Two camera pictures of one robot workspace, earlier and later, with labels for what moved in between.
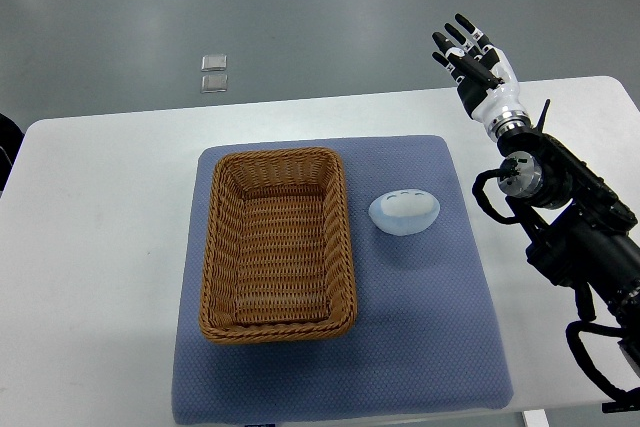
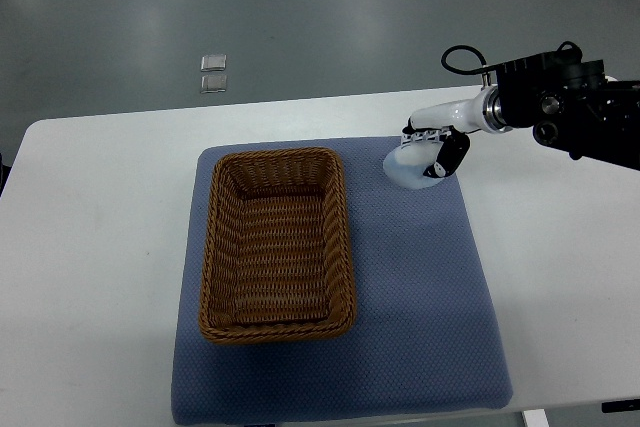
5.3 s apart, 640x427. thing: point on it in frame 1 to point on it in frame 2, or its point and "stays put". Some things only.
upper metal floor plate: x=214 y=63 stays put
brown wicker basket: x=278 y=260 stays put
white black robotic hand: x=485 y=80 to x=451 y=124
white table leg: x=536 y=418 stays put
